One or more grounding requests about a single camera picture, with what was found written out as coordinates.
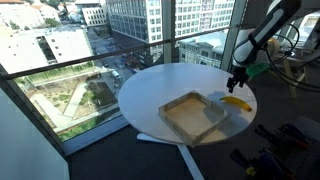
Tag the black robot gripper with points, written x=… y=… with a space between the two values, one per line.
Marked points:
x=239 y=77

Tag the yellow banana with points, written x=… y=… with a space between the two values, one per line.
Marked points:
x=237 y=101

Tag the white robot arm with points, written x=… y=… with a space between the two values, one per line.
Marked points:
x=245 y=52

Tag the shallow wooden tray box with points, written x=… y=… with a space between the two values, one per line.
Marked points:
x=193 y=117

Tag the wooden lounge chair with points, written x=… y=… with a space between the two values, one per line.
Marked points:
x=290 y=61

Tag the round white table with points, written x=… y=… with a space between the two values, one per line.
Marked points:
x=141 y=96

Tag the black window railing bar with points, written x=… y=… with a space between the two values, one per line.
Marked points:
x=6 y=76

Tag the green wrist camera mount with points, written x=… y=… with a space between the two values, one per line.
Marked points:
x=256 y=69

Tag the orange handled clamp tool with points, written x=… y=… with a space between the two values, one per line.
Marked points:
x=289 y=134

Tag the blue handled clamp tool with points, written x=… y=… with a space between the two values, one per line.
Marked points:
x=265 y=167

